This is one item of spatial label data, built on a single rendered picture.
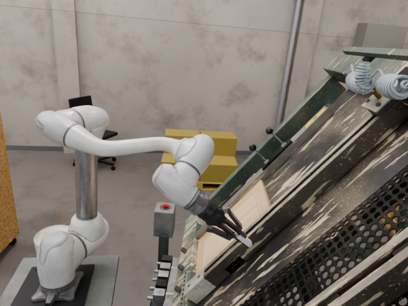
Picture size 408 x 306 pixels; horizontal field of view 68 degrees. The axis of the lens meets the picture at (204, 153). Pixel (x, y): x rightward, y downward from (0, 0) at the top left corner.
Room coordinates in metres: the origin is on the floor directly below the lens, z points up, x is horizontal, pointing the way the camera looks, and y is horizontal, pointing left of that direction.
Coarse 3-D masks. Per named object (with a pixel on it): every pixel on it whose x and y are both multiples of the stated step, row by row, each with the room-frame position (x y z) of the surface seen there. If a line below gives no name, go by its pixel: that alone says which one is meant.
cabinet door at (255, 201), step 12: (252, 192) 1.36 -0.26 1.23; (264, 192) 1.27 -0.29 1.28; (240, 204) 1.36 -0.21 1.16; (252, 204) 1.27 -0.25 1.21; (264, 204) 1.18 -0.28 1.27; (228, 216) 1.35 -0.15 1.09; (240, 216) 1.26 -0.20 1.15; (252, 216) 1.18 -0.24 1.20; (204, 240) 1.35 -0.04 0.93; (216, 240) 1.25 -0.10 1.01; (228, 240) 1.17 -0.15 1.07; (204, 252) 1.25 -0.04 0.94; (216, 252) 1.17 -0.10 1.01; (204, 264) 1.16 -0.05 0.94
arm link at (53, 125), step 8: (48, 112) 1.17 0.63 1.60; (56, 112) 1.19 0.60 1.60; (64, 112) 1.19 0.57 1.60; (72, 112) 1.21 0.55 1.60; (40, 120) 1.14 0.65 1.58; (48, 120) 1.13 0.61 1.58; (56, 120) 1.13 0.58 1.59; (64, 120) 1.13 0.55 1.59; (72, 120) 1.16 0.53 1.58; (80, 120) 1.20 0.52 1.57; (40, 128) 1.14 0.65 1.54; (48, 128) 1.11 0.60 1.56; (56, 128) 1.10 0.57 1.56; (64, 128) 1.10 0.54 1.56; (48, 136) 1.12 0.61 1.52; (56, 136) 1.10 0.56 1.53
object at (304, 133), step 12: (324, 108) 1.43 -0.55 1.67; (324, 120) 1.41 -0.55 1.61; (300, 132) 1.43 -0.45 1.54; (312, 132) 1.41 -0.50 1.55; (300, 144) 1.41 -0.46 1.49; (288, 156) 1.41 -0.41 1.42; (276, 168) 1.41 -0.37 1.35; (252, 180) 1.42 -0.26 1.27; (240, 192) 1.41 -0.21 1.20; (228, 204) 1.42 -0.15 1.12; (204, 228) 1.41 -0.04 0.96
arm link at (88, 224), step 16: (80, 112) 1.24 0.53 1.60; (96, 112) 1.31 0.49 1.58; (96, 128) 1.28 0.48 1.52; (80, 160) 1.26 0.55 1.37; (96, 160) 1.30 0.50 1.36; (80, 176) 1.26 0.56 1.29; (96, 176) 1.30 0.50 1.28; (80, 192) 1.26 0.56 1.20; (96, 192) 1.30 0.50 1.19; (80, 208) 1.26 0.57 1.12; (96, 208) 1.30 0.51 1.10; (80, 224) 1.24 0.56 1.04; (96, 224) 1.27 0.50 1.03; (96, 240) 1.26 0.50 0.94
